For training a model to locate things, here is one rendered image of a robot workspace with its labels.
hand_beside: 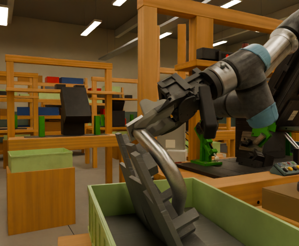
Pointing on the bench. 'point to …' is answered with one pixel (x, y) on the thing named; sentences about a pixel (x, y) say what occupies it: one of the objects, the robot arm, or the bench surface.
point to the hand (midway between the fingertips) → (142, 132)
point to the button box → (277, 170)
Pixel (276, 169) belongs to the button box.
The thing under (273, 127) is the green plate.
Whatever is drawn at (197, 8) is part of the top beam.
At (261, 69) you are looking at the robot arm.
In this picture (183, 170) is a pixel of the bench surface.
